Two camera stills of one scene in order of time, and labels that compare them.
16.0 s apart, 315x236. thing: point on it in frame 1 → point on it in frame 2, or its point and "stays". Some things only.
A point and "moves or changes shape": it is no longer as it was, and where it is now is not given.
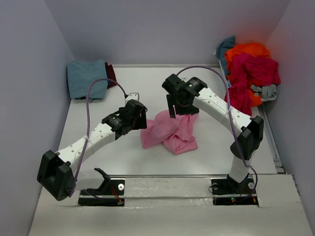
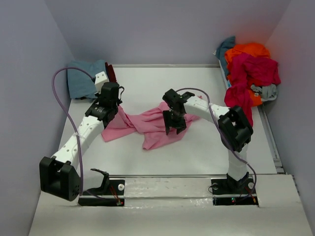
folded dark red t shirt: x=110 y=75 stays
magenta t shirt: x=246 y=72 stays
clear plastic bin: x=228 y=82 stays
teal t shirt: x=226 y=44 stays
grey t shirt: x=267 y=92 stays
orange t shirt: x=254 y=49 stays
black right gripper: x=190 y=109 → x=169 y=123
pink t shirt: x=176 y=133 moves or changes shape
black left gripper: x=141 y=121 → x=118 y=102
